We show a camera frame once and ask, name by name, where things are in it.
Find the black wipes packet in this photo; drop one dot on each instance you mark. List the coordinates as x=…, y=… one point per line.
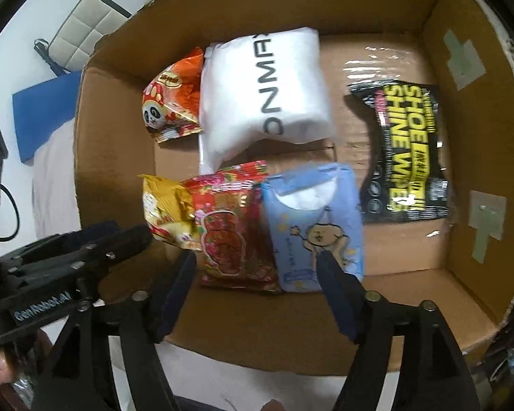
x=402, y=154

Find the gold panda snack packet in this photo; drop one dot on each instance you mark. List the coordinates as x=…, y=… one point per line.
x=162, y=205

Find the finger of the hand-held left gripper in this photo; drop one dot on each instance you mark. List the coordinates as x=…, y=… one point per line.
x=77, y=235
x=111, y=250

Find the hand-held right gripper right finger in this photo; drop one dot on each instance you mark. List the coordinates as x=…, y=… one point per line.
x=338, y=295

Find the red snack packet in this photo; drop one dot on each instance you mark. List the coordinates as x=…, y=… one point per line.
x=227, y=231

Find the person's right hand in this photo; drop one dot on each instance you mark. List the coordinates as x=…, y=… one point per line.
x=273, y=406

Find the white soft pouch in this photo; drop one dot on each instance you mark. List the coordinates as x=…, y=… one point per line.
x=265, y=94

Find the cardboard box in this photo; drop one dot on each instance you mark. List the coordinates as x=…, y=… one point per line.
x=282, y=325

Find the blue foam mat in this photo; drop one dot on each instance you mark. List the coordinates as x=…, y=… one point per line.
x=43, y=115

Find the grey tablecloth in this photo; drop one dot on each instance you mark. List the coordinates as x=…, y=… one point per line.
x=55, y=180

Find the orange panda snack packet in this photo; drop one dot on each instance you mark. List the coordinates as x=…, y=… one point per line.
x=171, y=98

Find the blue tissue pack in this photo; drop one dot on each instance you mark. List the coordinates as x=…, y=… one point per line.
x=312, y=231

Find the white padded chair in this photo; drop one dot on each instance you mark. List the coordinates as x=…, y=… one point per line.
x=90, y=30

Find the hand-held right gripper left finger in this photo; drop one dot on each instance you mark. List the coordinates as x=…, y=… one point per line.
x=175, y=295

